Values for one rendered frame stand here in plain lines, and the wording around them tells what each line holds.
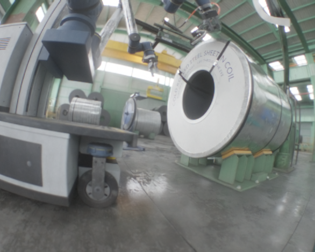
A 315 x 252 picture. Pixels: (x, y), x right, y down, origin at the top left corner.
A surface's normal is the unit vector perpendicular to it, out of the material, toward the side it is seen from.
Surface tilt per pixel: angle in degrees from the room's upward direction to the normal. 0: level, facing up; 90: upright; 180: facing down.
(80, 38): 90
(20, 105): 90
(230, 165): 90
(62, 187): 90
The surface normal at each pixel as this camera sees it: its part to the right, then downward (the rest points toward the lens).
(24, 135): 0.37, 0.01
